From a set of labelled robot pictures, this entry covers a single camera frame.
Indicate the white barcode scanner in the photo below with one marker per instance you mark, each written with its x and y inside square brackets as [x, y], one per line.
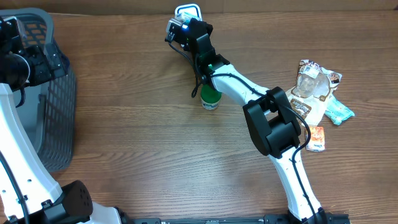
[191, 8]

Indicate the beige brown snack bag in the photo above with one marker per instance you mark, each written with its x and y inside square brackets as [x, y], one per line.
[310, 95]

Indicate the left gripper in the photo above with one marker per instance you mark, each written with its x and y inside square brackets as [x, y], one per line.
[46, 71]

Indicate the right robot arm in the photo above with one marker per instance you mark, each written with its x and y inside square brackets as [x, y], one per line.
[274, 127]

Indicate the green lid jar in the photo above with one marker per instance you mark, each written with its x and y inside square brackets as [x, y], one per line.
[210, 98]

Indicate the orange snack packet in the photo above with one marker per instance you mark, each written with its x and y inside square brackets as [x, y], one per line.
[317, 139]

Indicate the grey plastic mesh basket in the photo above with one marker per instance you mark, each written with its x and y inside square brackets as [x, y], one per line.
[46, 111]

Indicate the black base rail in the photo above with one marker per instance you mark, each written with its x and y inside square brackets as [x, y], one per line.
[328, 218]

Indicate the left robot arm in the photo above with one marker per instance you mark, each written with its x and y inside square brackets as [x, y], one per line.
[29, 193]

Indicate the teal tissue pack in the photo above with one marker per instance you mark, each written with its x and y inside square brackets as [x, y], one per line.
[337, 111]

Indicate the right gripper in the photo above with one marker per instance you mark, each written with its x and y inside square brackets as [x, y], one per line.
[209, 27]

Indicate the small teal wipes pack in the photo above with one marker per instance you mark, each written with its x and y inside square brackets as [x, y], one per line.
[184, 17]

